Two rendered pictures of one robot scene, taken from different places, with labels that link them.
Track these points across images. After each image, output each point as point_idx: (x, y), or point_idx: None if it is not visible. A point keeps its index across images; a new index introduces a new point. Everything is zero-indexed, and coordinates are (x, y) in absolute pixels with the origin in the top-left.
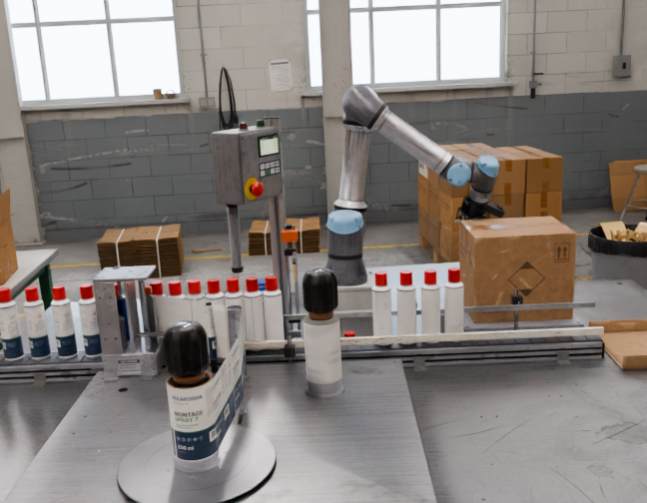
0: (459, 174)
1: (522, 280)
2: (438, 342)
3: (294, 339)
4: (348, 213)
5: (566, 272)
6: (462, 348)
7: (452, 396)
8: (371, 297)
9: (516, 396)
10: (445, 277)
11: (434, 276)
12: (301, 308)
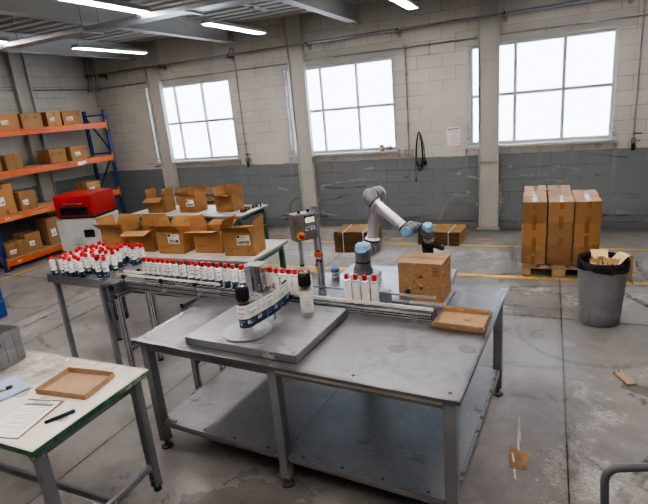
0: (404, 231)
1: (419, 283)
2: (367, 304)
3: (314, 295)
4: (364, 243)
5: (438, 282)
6: (374, 308)
7: (355, 325)
8: (369, 281)
9: (377, 329)
10: None
11: (365, 277)
12: None
